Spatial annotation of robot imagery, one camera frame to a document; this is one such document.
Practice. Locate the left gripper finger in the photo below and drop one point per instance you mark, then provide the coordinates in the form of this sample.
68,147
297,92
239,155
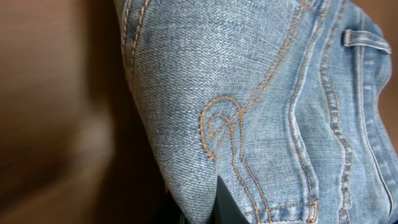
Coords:
225,209

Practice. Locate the light blue denim jeans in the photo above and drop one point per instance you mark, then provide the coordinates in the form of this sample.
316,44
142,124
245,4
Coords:
278,98

